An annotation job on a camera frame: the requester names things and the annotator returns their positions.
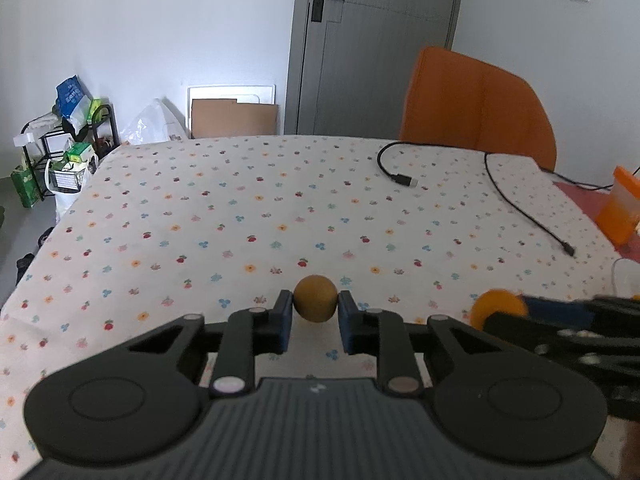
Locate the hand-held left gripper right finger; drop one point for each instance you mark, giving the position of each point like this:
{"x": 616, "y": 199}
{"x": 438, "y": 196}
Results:
{"x": 347, "y": 324}

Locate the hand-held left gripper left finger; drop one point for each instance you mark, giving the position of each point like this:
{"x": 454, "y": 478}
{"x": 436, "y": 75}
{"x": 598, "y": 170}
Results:
{"x": 284, "y": 322}

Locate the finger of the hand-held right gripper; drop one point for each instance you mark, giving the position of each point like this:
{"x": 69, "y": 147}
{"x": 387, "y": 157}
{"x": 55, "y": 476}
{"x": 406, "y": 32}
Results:
{"x": 555, "y": 310}
{"x": 520, "y": 330}

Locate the small orange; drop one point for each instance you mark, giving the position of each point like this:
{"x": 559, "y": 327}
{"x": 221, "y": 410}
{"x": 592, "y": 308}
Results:
{"x": 492, "y": 307}

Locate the small yellow-brown round fruit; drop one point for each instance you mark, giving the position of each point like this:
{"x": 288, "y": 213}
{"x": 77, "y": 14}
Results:
{"x": 315, "y": 305}

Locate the white plate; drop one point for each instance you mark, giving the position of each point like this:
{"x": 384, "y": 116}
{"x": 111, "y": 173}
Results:
{"x": 627, "y": 277}

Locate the red mat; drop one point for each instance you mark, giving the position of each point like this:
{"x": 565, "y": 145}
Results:
{"x": 585, "y": 202}

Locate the floral white tablecloth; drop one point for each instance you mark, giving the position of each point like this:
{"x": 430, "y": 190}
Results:
{"x": 250, "y": 210}

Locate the orange plastic cup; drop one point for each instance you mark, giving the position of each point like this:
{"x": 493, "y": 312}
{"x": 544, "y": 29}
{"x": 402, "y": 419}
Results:
{"x": 622, "y": 205}

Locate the brown cardboard sheet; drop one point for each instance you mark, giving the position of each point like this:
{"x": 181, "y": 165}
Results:
{"x": 232, "y": 117}

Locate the orange chair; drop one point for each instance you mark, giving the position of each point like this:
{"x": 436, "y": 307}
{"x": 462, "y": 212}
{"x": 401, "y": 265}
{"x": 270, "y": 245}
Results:
{"x": 475, "y": 105}

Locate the cardboard and white board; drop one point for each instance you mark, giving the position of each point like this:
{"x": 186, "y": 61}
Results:
{"x": 230, "y": 91}

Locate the clear white plastic bag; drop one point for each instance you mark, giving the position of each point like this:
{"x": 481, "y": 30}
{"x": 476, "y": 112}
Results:
{"x": 150, "y": 125}

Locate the white bag with box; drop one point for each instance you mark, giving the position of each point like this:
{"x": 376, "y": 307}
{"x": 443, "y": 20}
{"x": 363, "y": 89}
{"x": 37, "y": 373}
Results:
{"x": 67, "y": 182}

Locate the black shoe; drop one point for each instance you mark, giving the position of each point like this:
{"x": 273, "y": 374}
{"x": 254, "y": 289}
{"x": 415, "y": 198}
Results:
{"x": 25, "y": 264}

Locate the green and white box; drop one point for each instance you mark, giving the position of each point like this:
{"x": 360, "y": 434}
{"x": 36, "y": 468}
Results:
{"x": 79, "y": 152}

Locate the black metal rack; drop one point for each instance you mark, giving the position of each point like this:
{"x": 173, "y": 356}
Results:
{"x": 102, "y": 125}

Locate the grey door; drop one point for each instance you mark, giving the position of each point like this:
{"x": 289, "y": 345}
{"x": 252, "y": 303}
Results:
{"x": 380, "y": 35}

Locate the green carton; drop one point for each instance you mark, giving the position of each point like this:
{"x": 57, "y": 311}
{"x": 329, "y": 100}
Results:
{"x": 25, "y": 187}

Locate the blue and white bag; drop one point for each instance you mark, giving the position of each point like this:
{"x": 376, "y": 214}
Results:
{"x": 72, "y": 100}

